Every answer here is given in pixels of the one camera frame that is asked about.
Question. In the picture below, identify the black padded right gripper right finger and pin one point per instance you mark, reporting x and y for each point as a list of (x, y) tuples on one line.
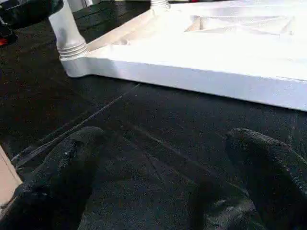
[(275, 179)]

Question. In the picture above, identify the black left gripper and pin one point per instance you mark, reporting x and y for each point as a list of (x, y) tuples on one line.
[(8, 38)]

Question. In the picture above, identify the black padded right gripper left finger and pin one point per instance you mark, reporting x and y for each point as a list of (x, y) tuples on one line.
[(52, 187)]

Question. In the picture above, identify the white plastic table leg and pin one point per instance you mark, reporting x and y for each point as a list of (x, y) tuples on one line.
[(66, 31), (159, 3)]

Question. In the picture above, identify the white plastic table top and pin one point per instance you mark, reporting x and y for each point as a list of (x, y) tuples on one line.
[(192, 48)]

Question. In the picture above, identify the black padded mat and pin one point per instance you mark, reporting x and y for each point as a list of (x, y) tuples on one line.
[(156, 143)]

